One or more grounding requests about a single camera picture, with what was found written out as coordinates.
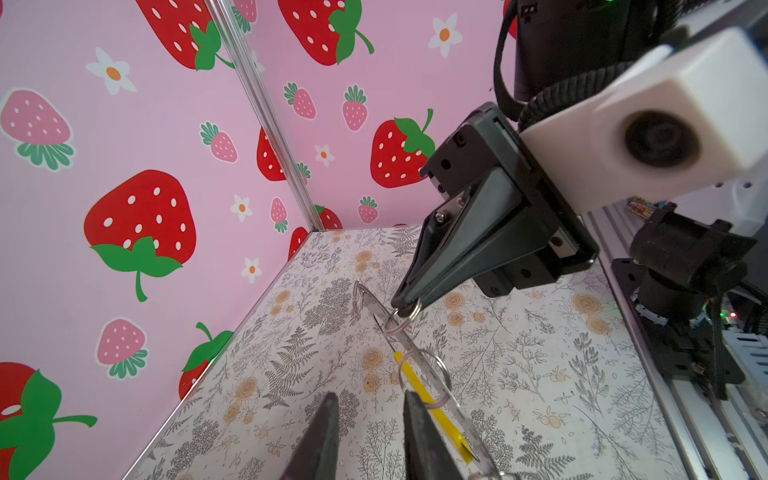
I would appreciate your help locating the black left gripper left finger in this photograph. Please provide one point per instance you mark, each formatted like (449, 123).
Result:
(316, 456)

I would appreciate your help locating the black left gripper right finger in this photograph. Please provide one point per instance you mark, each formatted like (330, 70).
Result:
(426, 455)

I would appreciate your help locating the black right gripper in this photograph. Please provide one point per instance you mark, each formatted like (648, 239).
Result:
(503, 222)

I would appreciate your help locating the metal keyring with yellow tag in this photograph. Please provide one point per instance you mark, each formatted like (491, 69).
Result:
(425, 373)

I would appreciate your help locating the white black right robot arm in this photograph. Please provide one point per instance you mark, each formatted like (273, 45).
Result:
(569, 51)

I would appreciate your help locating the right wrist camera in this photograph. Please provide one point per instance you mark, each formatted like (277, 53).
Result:
(673, 123)

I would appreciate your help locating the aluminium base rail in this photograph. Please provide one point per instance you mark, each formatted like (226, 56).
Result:
(700, 329)

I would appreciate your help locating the aluminium corner post right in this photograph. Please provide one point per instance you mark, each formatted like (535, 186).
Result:
(258, 96)

